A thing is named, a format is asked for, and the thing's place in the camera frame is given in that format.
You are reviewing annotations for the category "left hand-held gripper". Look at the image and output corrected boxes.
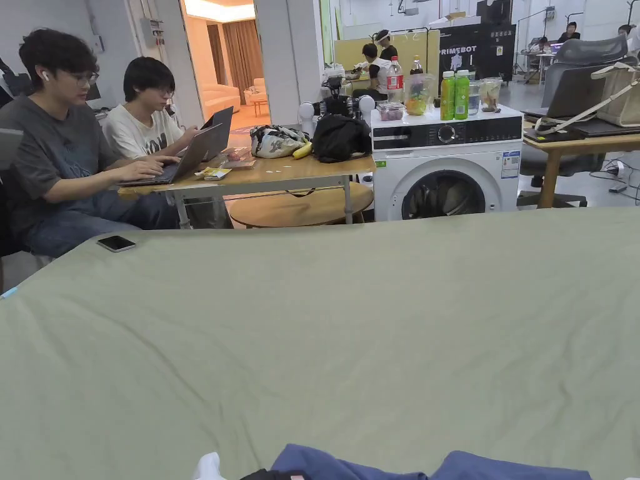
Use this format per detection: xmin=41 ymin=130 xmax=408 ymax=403
xmin=193 ymin=452 xmax=274 ymax=480

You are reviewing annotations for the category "dark blue garment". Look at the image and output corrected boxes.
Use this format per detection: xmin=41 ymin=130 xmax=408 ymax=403
xmin=269 ymin=443 xmax=594 ymax=480

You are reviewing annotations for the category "bed with pale green sheet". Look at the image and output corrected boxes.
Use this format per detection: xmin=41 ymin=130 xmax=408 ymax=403
xmin=0 ymin=206 xmax=640 ymax=480

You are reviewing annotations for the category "round low wooden table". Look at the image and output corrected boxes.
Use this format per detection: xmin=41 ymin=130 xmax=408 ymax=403
xmin=228 ymin=182 xmax=376 ymax=231

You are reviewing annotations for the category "black smartphone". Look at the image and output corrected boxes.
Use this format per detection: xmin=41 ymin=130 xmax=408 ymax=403
xmin=96 ymin=234 xmax=138 ymax=254

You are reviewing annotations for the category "wooden folding table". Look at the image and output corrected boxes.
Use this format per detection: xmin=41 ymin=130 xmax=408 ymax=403
xmin=117 ymin=105 xmax=378 ymax=231

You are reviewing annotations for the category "white washing machine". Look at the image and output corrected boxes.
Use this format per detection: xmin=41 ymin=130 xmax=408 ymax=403
xmin=369 ymin=55 xmax=524 ymax=223

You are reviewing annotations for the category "black and white robot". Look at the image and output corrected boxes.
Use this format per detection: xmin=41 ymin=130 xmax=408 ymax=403
xmin=298 ymin=74 xmax=376 ymax=137

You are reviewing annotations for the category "cream sofa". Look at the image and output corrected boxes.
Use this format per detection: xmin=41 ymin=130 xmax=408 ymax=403
xmin=198 ymin=82 xmax=243 ymax=114

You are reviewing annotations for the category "black flight case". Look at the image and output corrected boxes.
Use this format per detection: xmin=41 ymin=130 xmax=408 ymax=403
xmin=437 ymin=23 xmax=518 ymax=99

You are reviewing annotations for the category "grey office chair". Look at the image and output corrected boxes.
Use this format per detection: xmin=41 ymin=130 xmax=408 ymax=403
xmin=519 ymin=34 xmax=640 ymax=192

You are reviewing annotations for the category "group of people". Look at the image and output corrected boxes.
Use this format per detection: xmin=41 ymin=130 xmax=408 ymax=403
xmin=529 ymin=20 xmax=636 ymax=56

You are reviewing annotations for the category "grey wall electrical box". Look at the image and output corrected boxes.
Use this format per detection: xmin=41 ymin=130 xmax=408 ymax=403
xmin=138 ymin=17 xmax=166 ymax=49

